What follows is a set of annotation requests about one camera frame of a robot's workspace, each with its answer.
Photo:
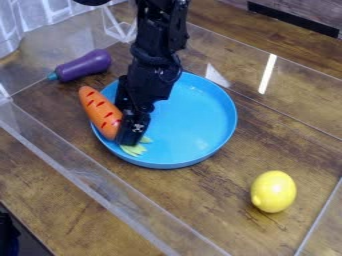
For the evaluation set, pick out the black bar on table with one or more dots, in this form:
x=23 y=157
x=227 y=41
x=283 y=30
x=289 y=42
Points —
x=293 y=19

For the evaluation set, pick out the purple toy eggplant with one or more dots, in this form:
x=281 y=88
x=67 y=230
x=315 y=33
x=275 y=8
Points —
x=95 y=62

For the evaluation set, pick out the white patterned curtain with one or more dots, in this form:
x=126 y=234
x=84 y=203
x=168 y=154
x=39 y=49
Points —
x=23 y=16

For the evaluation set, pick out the blue round tray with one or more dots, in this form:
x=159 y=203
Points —
x=191 y=126

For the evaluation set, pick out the yellow toy lemon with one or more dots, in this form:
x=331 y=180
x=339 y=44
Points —
x=273 y=191

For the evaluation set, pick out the orange toy carrot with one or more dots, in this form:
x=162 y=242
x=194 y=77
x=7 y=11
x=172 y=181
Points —
x=103 y=113

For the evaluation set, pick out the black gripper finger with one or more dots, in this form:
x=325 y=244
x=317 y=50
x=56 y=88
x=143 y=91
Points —
x=132 y=127

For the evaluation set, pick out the clear acrylic enclosure wall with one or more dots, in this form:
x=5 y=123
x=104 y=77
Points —
x=91 y=205

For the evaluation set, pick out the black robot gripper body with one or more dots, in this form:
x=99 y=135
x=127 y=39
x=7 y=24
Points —
x=155 y=68

